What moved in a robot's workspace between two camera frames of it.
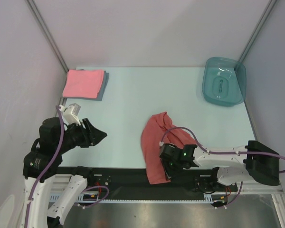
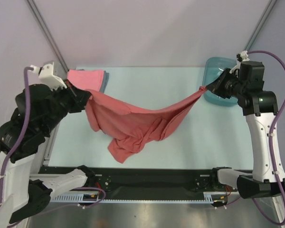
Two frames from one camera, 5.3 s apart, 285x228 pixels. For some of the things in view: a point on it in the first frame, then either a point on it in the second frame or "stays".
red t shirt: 152,132 -> 131,128
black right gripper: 167,161 -> 221,84
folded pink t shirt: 84,83 stays
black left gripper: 96,135 -> 84,96
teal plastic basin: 224,82 stays
